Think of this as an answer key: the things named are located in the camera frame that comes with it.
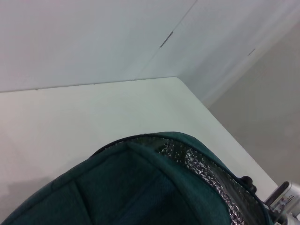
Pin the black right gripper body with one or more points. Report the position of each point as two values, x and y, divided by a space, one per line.
249 184

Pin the dark teal insulated lunch bag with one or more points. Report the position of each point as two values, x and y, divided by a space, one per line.
117 187

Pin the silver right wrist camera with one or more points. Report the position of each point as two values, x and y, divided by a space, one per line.
284 199

